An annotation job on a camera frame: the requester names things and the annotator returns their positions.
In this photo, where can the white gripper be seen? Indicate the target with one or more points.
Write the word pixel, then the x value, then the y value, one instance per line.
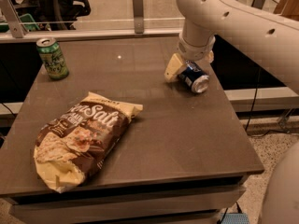
pixel 195 51

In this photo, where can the blue pepsi can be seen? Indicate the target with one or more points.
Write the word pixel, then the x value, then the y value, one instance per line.
pixel 196 78

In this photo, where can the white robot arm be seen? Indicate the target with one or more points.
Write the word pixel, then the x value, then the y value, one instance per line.
pixel 272 42

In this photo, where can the green soda can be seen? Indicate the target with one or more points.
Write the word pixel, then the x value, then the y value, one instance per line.
pixel 52 57

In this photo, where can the black office chair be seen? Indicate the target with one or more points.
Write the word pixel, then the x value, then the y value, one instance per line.
pixel 61 14

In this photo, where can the brown sea salt chip bag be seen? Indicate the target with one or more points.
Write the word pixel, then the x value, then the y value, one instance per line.
pixel 73 147

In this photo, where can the clear glass barrier panel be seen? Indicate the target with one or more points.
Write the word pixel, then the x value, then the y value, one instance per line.
pixel 115 15

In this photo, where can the blue perforated box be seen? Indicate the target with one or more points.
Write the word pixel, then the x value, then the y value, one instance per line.
pixel 232 218

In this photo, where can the green plastic bin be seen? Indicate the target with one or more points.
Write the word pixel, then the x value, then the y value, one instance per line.
pixel 26 20

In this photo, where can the middle metal glass bracket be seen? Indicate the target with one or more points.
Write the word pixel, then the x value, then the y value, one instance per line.
pixel 138 13

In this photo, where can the left metal glass bracket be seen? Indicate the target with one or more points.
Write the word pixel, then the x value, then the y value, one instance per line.
pixel 14 23

